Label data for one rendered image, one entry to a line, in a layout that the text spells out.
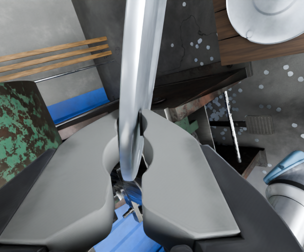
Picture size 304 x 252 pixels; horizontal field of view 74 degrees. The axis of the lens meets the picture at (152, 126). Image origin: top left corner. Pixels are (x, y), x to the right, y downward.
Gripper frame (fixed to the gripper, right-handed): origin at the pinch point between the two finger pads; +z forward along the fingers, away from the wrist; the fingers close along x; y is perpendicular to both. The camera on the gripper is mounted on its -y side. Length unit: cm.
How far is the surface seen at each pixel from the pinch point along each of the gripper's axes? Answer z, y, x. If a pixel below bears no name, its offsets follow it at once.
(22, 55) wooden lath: 136, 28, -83
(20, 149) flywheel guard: 19.1, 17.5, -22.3
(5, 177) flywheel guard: 13.4, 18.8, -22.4
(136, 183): 40, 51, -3
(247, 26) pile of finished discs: 61, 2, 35
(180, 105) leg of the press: 51, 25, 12
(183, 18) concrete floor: 123, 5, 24
